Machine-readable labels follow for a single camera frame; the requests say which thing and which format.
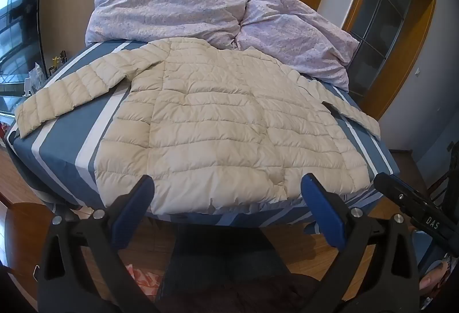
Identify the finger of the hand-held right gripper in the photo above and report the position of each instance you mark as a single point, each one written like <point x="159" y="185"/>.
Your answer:
<point x="389" y="187"/>

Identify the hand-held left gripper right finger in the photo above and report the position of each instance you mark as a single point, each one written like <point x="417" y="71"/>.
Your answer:
<point x="322" y="212"/>

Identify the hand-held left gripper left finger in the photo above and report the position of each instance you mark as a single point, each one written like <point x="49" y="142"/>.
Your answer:
<point x="132" y="207"/>

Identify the cream quilted down jacket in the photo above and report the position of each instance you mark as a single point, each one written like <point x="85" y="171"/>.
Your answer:
<point x="215" y="119"/>

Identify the person's right hand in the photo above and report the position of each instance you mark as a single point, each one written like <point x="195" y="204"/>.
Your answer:
<point x="432" y="277"/>

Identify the dark chair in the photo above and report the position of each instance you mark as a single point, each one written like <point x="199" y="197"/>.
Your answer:
<point x="452" y="159"/>

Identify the pink patterned cloth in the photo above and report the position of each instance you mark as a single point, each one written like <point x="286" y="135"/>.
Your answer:
<point x="141" y="279"/>

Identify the blue white striped bed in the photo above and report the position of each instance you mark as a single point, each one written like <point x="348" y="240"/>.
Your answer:
<point x="71" y="126"/>

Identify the dark glass panel door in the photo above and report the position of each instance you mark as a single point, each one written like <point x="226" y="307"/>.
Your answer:
<point x="387" y="30"/>

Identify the clear plastic bag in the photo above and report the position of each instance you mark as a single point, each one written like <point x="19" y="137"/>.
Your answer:
<point x="36" y="76"/>

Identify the small yellow figurine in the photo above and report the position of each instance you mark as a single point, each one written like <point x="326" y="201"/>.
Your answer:
<point x="54" y="64"/>

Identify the lilac floral duvet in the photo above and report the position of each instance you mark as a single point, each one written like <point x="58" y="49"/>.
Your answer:
<point x="161" y="5"/>

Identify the black curved television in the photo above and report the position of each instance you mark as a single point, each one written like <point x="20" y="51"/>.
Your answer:
<point x="18" y="30"/>

